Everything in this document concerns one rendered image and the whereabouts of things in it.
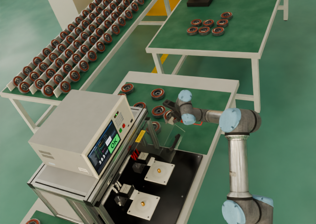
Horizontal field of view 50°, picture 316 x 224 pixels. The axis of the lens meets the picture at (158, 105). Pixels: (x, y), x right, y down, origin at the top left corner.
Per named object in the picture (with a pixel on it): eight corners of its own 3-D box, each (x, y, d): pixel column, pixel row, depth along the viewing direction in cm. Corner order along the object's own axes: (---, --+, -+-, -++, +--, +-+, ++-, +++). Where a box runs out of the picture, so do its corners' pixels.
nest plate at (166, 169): (175, 165, 215) (174, 164, 215) (166, 185, 206) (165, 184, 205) (154, 161, 222) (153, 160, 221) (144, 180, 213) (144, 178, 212)
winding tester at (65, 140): (135, 120, 204) (125, 95, 190) (98, 179, 177) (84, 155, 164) (84, 112, 221) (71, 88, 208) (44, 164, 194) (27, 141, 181)
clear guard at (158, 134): (185, 132, 202) (183, 125, 198) (170, 163, 187) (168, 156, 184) (138, 124, 217) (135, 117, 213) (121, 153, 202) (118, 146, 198)
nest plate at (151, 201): (160, 197, 200) (159, 196, 200) (149, 220, 191) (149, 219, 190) (138, 192, 207) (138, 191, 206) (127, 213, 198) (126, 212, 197)
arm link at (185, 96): (181, 101, 191) (177, 88, 195) (177, 110, 201) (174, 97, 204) (194, 100, 193) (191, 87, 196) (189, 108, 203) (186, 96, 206)
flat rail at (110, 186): (149, 123, 214) (148, 119, 212) (100, 208, 176) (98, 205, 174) (147, 123, 214) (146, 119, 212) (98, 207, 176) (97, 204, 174)
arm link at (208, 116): (273, 112, 167) (208, 106, 208) (258, 110, 161) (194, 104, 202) (271, 135, 167) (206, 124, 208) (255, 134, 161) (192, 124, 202)
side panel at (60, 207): (93, 224, 201) (71, 195, 180) (90, 228, 199) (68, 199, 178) (57, 212, 213) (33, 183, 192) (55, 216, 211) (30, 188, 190)
